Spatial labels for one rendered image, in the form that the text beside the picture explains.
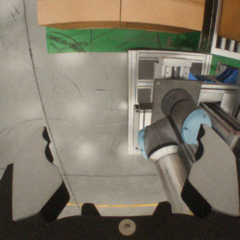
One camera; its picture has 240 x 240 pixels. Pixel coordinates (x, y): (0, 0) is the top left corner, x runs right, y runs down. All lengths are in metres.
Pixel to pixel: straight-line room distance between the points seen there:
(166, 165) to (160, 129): 0.12
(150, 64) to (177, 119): 1.02
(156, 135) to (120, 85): 1.26
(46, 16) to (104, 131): 1.46
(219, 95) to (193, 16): 0.61
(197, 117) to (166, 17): 0.82
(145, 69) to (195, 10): 0.67
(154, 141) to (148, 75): 1.06
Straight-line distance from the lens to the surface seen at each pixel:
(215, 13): 1.26
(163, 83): 0.64
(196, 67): 1.63
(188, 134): 0.49
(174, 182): 0.45
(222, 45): 1.35
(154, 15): 1.13
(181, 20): 1.18
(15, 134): 2.61
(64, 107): 1.93
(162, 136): 0.49
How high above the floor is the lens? 1.63
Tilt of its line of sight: 61 degrees down
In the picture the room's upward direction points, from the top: 180 degrees counter-clockwise
